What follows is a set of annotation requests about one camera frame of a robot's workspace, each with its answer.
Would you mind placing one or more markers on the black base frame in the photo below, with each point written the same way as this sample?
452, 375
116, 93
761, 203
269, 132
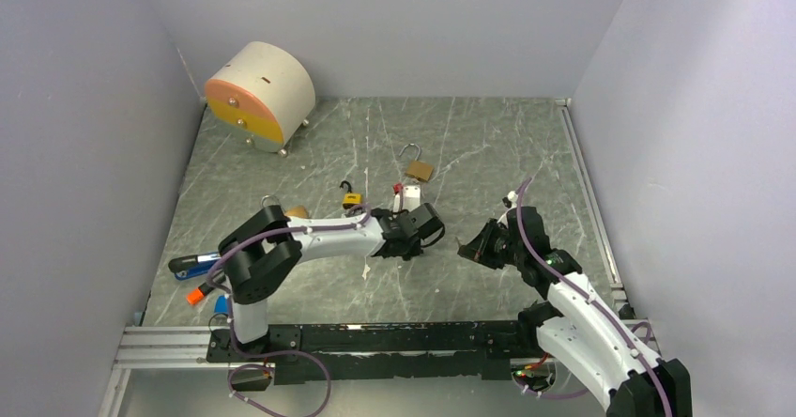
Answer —
296, 354

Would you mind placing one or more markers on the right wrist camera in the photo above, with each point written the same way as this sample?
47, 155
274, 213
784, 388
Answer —
509, 201

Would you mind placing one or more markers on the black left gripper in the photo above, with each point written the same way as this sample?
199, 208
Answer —
415, 251

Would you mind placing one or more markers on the large brass padlock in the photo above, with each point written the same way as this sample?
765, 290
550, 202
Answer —
417, 169

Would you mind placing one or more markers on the blue round cap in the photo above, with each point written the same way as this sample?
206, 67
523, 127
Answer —
221, 306

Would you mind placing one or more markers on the small brass padlock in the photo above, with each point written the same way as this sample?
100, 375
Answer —
299, 211

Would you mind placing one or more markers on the round cream drawer cabinet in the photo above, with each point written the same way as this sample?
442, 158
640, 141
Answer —
263, 95

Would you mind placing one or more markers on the yellow padlock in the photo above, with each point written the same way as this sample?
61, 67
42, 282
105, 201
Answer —
350, 198

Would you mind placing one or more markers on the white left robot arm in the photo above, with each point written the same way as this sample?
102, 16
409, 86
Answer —
257, 257

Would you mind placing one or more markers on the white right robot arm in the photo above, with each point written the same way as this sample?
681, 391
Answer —
575, 326

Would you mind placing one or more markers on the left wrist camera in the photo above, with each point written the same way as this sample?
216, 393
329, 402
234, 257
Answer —
407, 197

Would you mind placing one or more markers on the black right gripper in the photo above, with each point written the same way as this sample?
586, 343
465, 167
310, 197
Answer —
479, 249

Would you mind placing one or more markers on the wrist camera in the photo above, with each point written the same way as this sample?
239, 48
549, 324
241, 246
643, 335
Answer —
407, 197
509, 201

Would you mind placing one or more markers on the orange black marker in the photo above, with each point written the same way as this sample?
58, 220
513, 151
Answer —
199, 293

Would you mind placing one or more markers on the blue usb stick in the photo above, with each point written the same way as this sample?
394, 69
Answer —
191, 266

